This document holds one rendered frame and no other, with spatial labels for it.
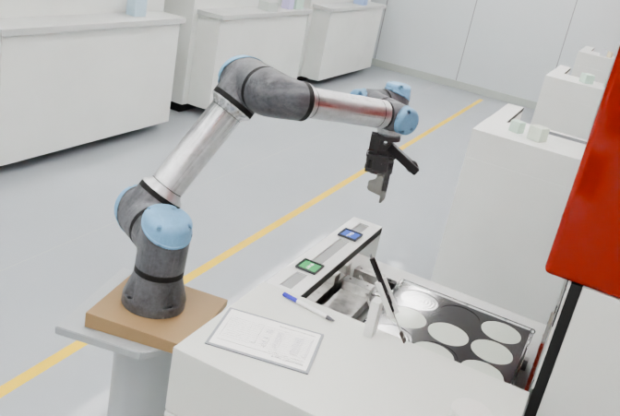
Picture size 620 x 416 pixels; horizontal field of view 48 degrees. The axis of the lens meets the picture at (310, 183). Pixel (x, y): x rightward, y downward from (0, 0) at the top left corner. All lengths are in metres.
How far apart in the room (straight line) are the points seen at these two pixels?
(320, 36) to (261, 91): 6.35
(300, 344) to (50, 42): 3.38
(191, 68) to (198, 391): 4.94
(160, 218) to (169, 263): 0.10
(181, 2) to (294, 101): 4.49
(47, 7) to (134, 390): 3.37
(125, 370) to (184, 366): 0.40
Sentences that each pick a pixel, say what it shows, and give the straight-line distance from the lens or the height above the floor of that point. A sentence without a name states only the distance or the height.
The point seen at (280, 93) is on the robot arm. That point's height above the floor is 1.38.
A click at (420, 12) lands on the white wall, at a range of 9.88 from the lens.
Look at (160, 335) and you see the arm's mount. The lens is 1.63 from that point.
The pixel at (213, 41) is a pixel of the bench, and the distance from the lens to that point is 6.03.
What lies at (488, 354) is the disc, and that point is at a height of 0.90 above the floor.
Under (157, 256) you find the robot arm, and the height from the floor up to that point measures 1.00.
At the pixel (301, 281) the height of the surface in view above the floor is 0.96.
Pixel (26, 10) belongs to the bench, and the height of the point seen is 0.94.
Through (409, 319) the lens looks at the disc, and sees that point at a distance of 1.78.
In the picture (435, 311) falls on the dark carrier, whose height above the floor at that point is 0.90.
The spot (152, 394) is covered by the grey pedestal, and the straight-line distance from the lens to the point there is 1.81.
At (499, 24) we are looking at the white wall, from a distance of 9.62.
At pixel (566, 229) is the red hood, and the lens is 1.39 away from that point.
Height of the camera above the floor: 1.76
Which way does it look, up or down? 20 degrees down
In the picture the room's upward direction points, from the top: 11 degrees clockwise
